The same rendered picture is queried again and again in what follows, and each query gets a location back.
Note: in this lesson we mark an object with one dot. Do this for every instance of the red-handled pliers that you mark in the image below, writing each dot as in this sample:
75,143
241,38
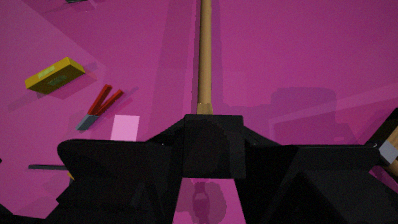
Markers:
96,110

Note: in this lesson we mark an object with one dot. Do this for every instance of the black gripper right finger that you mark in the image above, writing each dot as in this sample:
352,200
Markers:
271,169

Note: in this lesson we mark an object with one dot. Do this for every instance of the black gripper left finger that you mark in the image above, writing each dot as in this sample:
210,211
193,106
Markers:
157,162

